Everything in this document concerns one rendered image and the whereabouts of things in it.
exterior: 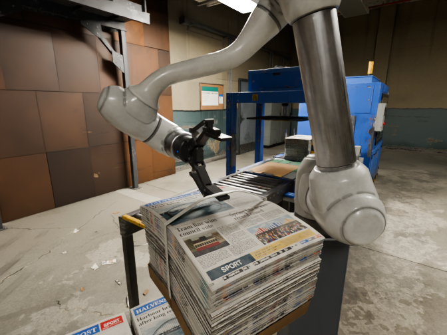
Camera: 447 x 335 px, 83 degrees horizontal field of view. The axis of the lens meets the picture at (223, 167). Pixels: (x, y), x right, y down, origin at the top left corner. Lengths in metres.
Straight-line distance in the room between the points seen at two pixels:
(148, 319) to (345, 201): 0.65
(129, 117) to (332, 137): 0.54
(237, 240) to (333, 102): 0.39
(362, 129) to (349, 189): 3.78
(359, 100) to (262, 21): 3.72
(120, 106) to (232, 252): 0.48
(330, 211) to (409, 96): 8.92
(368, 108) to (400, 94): 5.16
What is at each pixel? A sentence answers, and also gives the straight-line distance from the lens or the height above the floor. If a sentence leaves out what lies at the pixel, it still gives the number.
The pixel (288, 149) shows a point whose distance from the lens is 3.08.
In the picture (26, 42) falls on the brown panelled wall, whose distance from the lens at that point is 4.18.
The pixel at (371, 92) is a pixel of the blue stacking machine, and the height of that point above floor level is 1.60.
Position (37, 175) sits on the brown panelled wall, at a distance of 4.18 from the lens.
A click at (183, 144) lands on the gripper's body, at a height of 1.34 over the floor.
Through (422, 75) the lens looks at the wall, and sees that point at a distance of 9.58.
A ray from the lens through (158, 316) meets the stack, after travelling 0.90.
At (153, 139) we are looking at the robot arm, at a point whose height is 1.34.
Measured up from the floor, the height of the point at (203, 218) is 1.19.
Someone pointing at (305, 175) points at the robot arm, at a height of 1.21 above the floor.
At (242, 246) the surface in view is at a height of 1.18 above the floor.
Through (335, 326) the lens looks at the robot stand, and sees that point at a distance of 1.20.
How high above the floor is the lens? 1.45
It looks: 14 degrees down
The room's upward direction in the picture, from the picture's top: straight up
